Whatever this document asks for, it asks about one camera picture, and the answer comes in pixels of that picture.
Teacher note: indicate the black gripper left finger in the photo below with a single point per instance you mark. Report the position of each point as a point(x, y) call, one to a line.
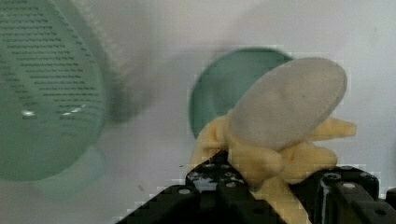
point(213, 193)

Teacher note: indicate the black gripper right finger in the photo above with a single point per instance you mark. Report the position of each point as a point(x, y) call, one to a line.
point(344, 195)

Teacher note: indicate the yellow plush peeled banana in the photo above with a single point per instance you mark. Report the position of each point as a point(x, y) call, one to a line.
point(272, 135)

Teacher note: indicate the green mug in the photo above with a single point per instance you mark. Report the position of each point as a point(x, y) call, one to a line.
point(226, 79)

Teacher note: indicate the green plastic colander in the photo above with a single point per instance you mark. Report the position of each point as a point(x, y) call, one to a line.
point(53, 95)

